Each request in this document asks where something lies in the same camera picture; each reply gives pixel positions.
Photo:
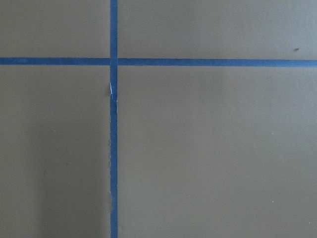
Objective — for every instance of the vertical blue tape strip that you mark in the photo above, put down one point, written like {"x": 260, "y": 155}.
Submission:
{"x": 113, "y": 118}

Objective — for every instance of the horizontal blue tape strip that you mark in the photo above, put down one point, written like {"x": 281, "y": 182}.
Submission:
{"x": 159, "y": 62}

